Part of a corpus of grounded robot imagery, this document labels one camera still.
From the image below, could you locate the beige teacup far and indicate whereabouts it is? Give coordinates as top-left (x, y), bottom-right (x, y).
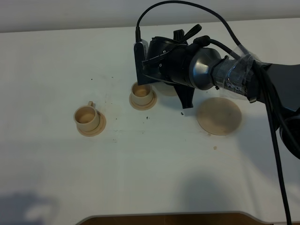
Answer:
top-left (130, 82), bottom-right (154, 106)

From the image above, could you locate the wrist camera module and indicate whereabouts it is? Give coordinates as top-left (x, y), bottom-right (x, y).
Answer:
top-left (140, 39), bottom-right (149, 59)

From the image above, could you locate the beige teapot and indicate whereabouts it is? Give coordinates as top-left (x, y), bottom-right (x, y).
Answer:
top-left (153, 82), bottom-right (177, 97)

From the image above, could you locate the beige saucer far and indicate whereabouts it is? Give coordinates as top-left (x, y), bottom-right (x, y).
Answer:
top-left (129, 91), bottom-right (157, 111)

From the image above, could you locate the beige saucer near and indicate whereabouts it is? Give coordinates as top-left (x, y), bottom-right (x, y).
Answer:
top-left (77, 111), bottom-right (106, 137)

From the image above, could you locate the beige teapot saucer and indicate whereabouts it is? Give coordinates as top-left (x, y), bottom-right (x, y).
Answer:
top-left (196, 97), bottom-right (242, 135)

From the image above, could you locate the beige teacup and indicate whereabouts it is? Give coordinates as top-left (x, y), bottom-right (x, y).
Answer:
top-left (74, 101), bottom-right (100, 132)
top-left (130, 82), bottom-right (154, 106)

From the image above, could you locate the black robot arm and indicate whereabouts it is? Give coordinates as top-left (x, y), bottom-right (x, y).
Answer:
top-left (134, 30), bottom-right (300, 157)

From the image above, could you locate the black camera cable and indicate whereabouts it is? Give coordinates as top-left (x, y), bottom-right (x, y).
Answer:
top-left (135, 0), bottom-right (293, 225)

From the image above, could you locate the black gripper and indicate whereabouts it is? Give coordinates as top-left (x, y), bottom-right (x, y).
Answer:
top-left (134, 29), bottom-right (199, 109)

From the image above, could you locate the beige teacup near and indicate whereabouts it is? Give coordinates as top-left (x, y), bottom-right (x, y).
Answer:
top-left (74, 101), bottom-right (100, 132)

